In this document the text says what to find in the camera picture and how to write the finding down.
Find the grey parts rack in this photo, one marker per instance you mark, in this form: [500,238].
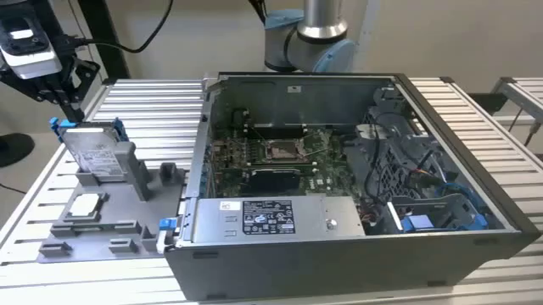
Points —
[115,206]

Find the blue case latch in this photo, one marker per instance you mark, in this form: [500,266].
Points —
[167,223]

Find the dark plastic drive cage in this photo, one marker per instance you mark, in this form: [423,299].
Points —
[382,159]

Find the grey metal disk bay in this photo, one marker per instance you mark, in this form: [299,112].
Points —
[455,206]

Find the green motherboard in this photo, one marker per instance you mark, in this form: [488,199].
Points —
[328,165]

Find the black graphics card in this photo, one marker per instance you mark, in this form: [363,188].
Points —
[275,181]

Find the grey power supply unit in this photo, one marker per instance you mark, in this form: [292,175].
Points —
[212,219]

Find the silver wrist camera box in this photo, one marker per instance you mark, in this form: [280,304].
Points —
[31,60]

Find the metal slat side table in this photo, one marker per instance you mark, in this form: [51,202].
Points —
[523,92]

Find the black frame post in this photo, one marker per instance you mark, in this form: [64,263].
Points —
[106,31]

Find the CPU socket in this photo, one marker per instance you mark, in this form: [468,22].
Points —
[283,150]

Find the silver CPU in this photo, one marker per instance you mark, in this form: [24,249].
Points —
[87,205]

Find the black round stand base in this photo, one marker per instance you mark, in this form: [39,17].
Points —
[15,149]

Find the dark green RAM stick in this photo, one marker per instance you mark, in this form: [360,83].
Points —
[104,227]

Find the hard disk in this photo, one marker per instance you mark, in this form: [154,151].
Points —
[91,154]

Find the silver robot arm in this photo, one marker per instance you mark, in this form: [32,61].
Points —
[322,19]

